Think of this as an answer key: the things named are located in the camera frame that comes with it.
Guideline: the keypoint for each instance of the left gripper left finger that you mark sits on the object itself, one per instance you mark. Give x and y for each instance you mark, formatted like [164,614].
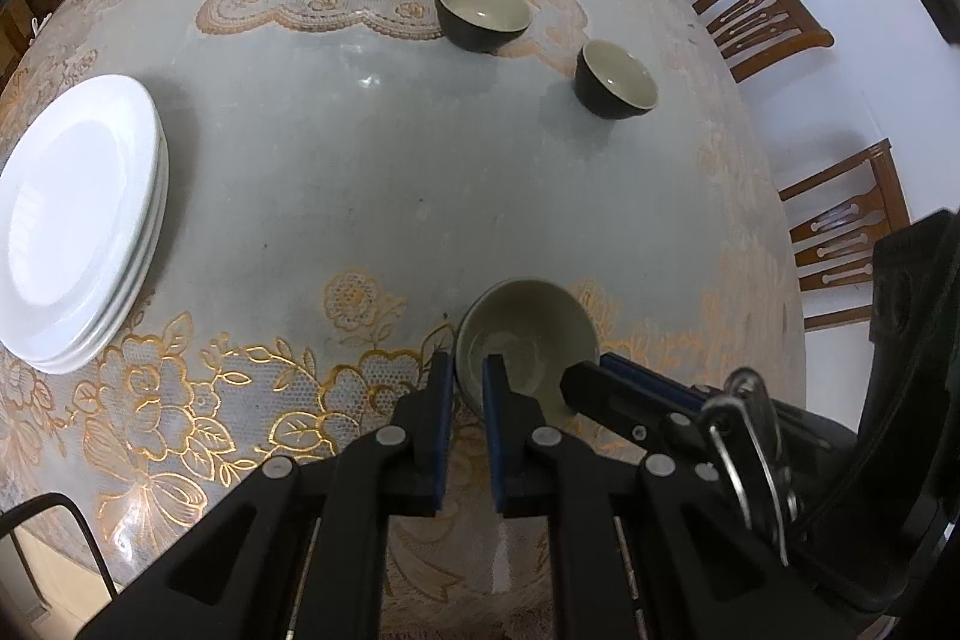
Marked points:
[298,550]

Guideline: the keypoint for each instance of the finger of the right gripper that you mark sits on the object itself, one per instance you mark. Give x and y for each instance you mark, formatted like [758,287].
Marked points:
[648,380]
[663,428]

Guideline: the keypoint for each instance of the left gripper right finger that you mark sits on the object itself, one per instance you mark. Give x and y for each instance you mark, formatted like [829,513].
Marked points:
[638,556]

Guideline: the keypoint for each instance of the dark bowl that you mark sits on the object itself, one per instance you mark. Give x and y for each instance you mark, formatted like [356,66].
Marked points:
[483,25]
[539,329]
[611,83]

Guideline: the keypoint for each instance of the medium white plate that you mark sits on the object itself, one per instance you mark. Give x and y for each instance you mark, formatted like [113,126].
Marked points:
[75,195]

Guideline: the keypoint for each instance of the metal clip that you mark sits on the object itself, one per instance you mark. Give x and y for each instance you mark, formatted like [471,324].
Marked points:
[741,430]

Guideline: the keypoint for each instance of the wooden chair near right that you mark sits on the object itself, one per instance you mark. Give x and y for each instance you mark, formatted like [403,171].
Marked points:
[833,248]

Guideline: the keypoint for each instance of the wooden chair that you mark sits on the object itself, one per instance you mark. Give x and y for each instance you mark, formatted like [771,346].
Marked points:
[833,248]
[753,35]

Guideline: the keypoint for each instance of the wooden chair far right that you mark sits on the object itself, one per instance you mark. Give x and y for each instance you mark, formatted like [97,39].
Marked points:
[753,35]

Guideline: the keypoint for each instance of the lace tablecloth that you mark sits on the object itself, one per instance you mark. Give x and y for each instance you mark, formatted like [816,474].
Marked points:
[344,184]

